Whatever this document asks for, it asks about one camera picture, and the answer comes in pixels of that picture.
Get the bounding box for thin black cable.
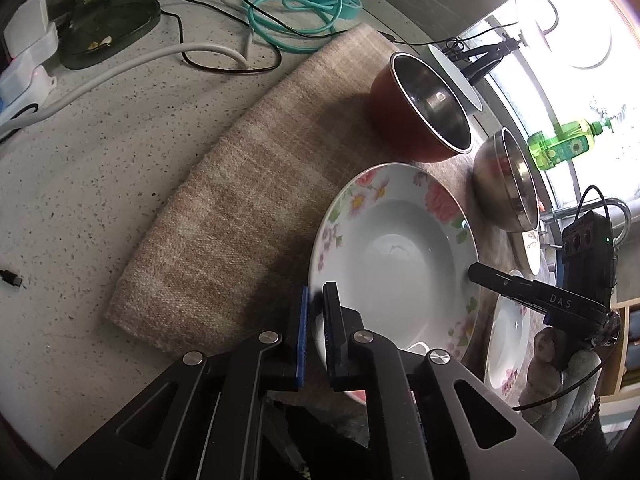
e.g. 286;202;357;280
120;0;451;73

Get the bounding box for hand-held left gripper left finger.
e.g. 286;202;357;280
55;285;311;480

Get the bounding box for dark green tray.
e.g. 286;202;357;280
59;0;162;70

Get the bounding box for person's right forearm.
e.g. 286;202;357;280
540;390;618;446

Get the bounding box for person's right hand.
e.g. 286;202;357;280
520;327;601;413

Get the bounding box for white plate grey leaf print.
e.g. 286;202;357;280
521;230;543;276

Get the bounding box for teal cable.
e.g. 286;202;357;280
242;0;473;53

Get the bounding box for white power strip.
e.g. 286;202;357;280
0;25;58;116

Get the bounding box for plaid beige cloth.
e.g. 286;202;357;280
105;25;551;411

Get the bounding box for green dish soap bottle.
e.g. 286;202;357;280
527;115;616;171

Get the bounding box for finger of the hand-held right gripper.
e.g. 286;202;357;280
468;262;540;311

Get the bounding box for white round lid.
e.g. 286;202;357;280
515;0;613;71

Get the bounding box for black tripod legs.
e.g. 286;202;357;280
445;30;531;86

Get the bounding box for red bowl steel interior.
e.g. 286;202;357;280
370;51;473;162

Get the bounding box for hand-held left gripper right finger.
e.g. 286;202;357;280
322;282;578;480

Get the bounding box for white bowl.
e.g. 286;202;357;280
427;42;483;113

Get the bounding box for small floral plate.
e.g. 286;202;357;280
484;270;532;396

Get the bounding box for stainless steel bowl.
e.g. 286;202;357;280
472;127;541;233

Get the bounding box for white charger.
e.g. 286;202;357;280
4;0;51;56

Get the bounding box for white power cable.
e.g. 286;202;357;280
0;42;251;133

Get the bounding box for wooden shelf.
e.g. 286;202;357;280
600;297;640;396

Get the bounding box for large floral deep plate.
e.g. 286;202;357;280
308;162;479;401

